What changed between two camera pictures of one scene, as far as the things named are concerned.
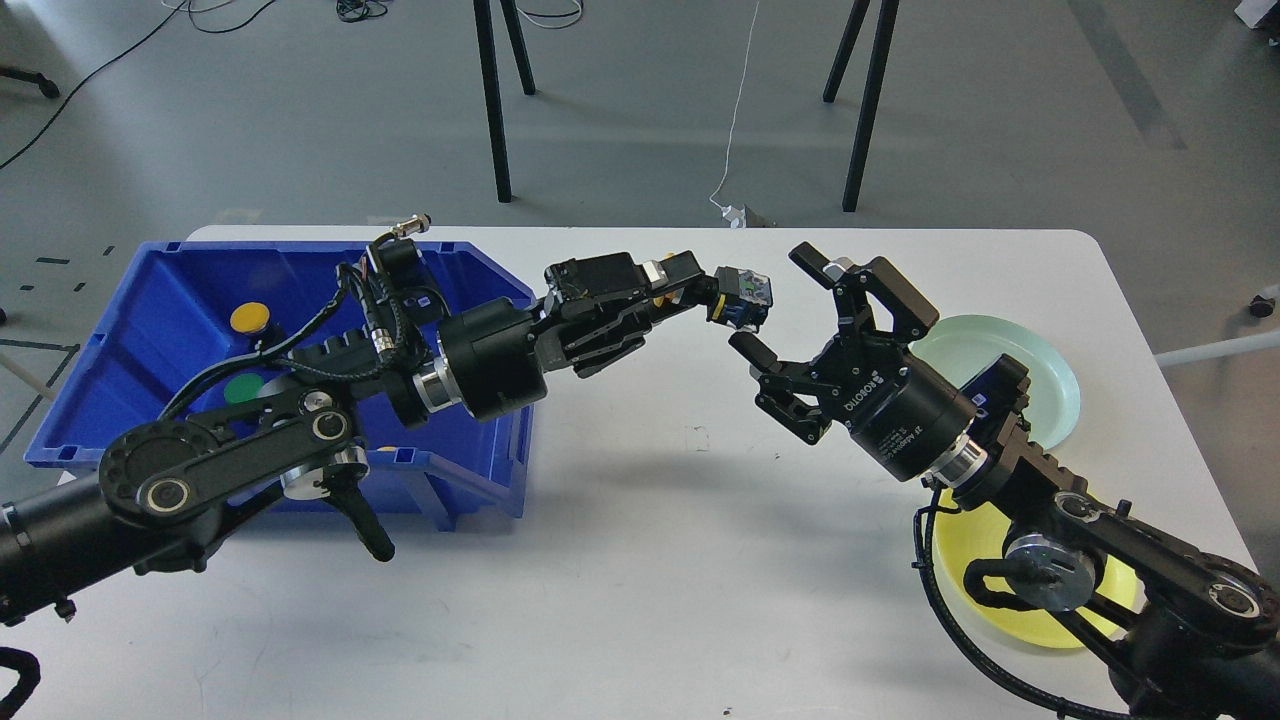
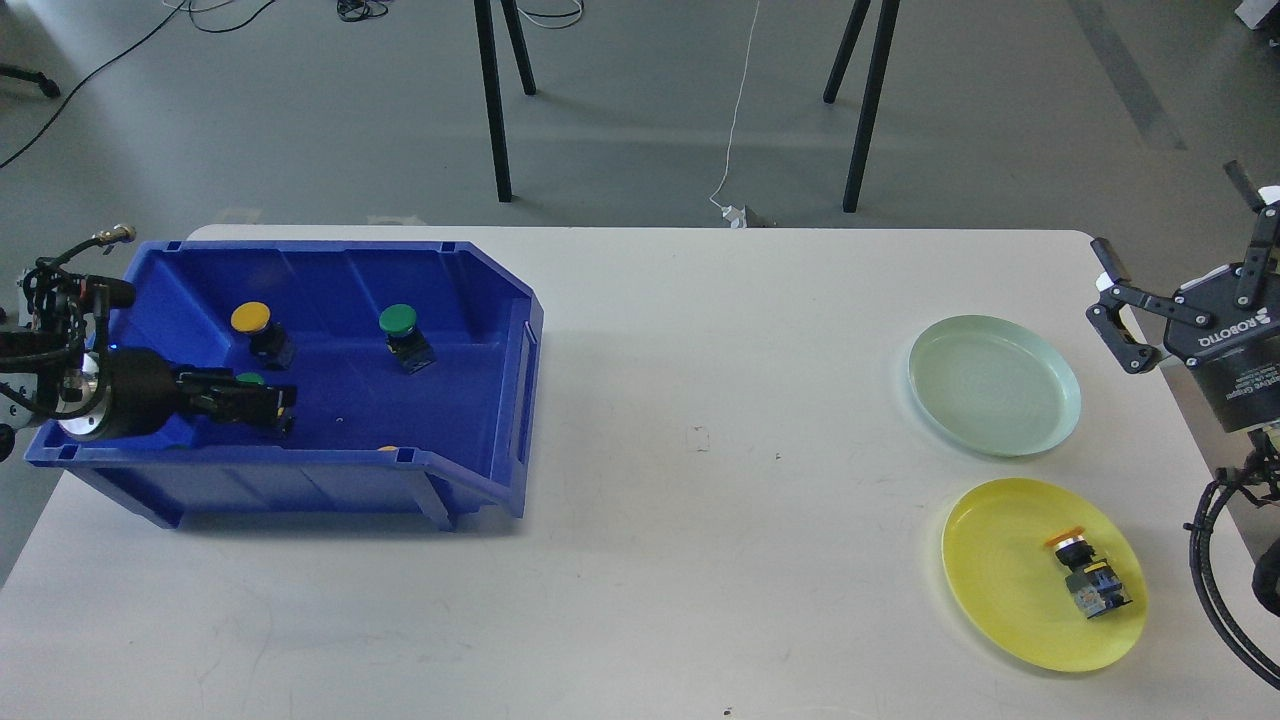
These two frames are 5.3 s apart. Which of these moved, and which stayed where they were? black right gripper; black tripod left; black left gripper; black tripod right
Moved: black left gripper; black right gripper
Stayed: black tripod left; black tripod right
